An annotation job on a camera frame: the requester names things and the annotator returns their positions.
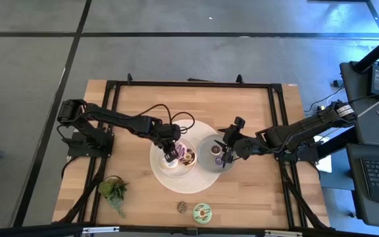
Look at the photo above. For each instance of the thin white rod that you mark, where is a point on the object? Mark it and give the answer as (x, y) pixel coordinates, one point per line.
(377, 103)

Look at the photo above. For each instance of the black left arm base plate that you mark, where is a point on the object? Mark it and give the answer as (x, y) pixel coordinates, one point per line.
(77, 150)

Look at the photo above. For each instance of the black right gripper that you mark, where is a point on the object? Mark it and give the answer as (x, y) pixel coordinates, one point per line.
(234, 136)

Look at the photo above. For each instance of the white paper sheet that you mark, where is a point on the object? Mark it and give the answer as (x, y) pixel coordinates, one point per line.
(325, 164)

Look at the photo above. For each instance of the black floor plug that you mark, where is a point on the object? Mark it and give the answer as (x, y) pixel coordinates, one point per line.
(337, 83)

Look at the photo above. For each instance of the black diagonal pole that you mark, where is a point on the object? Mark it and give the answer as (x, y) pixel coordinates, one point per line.
(373, 54)

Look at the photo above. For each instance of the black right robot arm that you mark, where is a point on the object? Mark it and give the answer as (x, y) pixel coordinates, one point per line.
(294, 131)

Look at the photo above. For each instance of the grey desk with keyboard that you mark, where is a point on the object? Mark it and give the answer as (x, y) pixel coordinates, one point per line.
(355, 197)

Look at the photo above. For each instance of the small chocolate glazed donut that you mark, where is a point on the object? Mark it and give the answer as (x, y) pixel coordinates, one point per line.
(214, 148)

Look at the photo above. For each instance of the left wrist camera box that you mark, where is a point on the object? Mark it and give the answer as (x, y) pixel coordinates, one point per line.
(155, 124)

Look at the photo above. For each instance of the small brown sprinkled donut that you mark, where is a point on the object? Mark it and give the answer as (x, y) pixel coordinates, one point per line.
(179, 207)

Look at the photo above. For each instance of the small green potted plant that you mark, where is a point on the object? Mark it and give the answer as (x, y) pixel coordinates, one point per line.
(112, 192)

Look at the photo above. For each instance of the grey round plate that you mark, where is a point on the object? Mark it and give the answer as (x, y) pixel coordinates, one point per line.
(206, 164)

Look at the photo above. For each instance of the grey desk with adapter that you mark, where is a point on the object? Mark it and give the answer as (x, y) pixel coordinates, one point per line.
(360, 98)

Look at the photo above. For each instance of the round woven cream placemat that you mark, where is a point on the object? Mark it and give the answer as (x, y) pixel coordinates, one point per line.
(189, 184)

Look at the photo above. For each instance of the black flat bar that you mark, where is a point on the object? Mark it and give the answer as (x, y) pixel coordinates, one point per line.
(199, 79)

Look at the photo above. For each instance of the mint green glazed donut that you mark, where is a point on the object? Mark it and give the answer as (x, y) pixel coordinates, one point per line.
(196, 214)

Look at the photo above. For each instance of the small purple donut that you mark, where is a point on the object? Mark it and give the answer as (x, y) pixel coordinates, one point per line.
(217, 161)

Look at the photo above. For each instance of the chocolate sprinkled donut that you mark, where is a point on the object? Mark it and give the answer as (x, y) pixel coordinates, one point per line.
(190, 160)

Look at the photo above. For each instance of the white glazed donut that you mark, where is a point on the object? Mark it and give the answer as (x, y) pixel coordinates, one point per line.
(171, 165)

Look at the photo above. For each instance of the white round plate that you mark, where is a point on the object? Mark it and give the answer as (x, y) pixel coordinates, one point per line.
(176, 173)

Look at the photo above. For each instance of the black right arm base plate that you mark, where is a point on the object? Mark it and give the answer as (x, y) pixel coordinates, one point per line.
(304, 157)

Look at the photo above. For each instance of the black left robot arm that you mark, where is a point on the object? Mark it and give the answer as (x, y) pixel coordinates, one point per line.
(120, 120)

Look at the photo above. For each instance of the silver aluminium bar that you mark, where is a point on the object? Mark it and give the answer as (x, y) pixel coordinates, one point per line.
(283, 233)
(100, 229)

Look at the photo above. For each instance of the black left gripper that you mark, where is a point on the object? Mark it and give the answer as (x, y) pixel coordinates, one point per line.
(169, 135)

